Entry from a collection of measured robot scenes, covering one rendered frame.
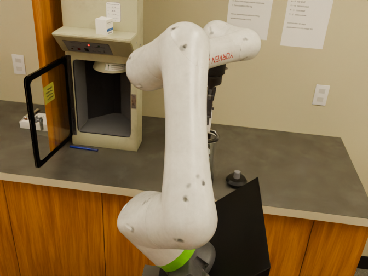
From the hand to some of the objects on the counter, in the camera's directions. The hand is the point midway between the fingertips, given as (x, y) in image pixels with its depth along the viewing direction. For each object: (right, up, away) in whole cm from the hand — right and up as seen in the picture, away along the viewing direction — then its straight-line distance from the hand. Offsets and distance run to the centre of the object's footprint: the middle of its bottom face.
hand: (207, 121), depth 162 cm
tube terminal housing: (-46, -6, +44) cm, 64 cm away
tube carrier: (-2, -24, +13) cm, 27 cm away
